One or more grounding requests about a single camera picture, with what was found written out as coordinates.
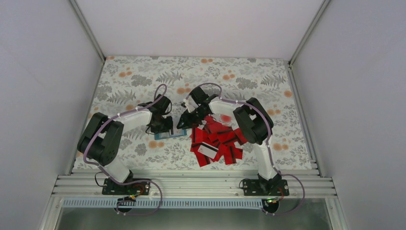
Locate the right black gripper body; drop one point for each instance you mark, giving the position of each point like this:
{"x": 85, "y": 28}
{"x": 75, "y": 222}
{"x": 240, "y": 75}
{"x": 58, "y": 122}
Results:
{"x": 198, "y": 116}

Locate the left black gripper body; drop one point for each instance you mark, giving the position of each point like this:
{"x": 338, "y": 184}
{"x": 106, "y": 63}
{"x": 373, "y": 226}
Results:
{"x": 162, "y": 126}

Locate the teal card holder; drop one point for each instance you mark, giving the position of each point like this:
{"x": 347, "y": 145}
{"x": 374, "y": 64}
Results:
{"x": 172, "y": 133}

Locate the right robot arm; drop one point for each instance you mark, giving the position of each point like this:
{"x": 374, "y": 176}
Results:
{"x": 252, "y": 119}

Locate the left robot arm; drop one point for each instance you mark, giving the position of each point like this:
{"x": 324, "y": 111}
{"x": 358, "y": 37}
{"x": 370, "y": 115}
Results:
{"x": 101, "y": 138}

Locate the pile of red cards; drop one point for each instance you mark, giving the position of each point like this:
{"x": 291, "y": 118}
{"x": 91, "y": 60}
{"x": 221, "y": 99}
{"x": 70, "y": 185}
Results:
{"x": 225, "y": 138}

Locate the white card under stripe card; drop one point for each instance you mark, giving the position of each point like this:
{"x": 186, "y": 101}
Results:
{"x": 208, "y": 150}

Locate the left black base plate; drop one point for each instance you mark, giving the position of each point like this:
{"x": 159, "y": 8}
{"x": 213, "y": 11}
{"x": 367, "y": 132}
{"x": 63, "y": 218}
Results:
{"x": 112, "y": 188}

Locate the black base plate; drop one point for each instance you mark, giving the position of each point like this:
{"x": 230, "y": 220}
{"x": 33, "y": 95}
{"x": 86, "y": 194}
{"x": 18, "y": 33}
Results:
{"x": 255, "y": 187}
{"x": 112, "y": 188}

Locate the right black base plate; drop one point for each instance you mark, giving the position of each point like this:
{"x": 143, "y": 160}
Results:
{"x": 255, "y": 187}

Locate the aluminium rail frame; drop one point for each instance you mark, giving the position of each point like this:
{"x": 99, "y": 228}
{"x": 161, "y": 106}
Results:
{"x": 197, "y": 183}

